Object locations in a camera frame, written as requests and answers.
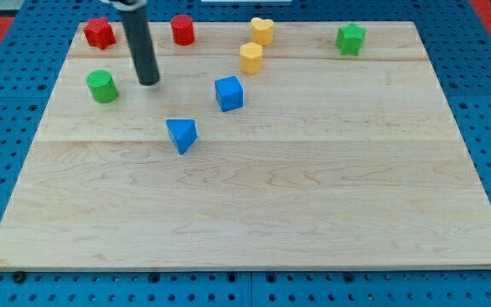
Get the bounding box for blue triangle block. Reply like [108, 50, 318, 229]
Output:
[165, 119, 198, 155]

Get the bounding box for blue cube block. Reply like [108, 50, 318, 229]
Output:
[215, 76, 244, 112]

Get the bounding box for light wooden board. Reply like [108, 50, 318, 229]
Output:
[0, 21, 491, 272]

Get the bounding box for yellow hexagon block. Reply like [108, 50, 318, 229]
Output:
[240, 42, 263, 74]

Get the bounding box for yellow heart block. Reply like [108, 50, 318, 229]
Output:
[251, 17, 274, 46]

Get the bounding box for red cylinder block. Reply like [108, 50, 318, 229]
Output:
[170, 14, 195, 45]

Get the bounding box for green star block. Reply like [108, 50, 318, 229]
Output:
[335, 23, 367, 56]

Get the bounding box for green cylinder block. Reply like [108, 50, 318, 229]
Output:
[86, 70, 118, 103]

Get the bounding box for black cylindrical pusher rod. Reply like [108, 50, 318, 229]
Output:
[114, 0, 160, 86]

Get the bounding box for red star block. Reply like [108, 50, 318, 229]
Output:
[84, 17, 116, 49]

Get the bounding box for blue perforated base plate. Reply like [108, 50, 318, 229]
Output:
[0, 1, 491, 306]

